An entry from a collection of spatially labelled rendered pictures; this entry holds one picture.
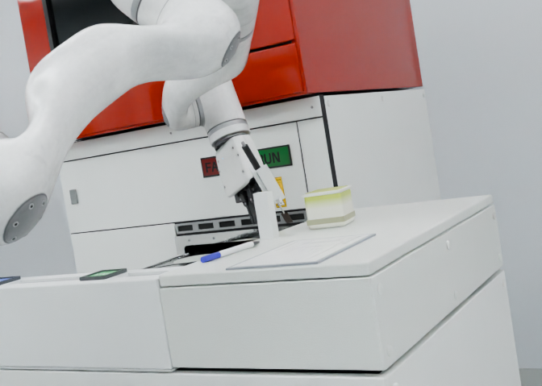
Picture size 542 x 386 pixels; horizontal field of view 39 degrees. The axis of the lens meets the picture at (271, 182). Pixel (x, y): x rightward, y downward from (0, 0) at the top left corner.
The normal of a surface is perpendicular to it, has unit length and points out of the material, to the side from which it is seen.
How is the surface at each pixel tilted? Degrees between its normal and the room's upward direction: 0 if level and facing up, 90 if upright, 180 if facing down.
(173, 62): 147
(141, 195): 90
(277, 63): 90
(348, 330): 90
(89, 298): 90
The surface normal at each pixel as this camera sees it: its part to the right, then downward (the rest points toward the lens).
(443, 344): 0.85, -0.11
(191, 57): 0.25, 0.78
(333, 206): -0.37, 0.11
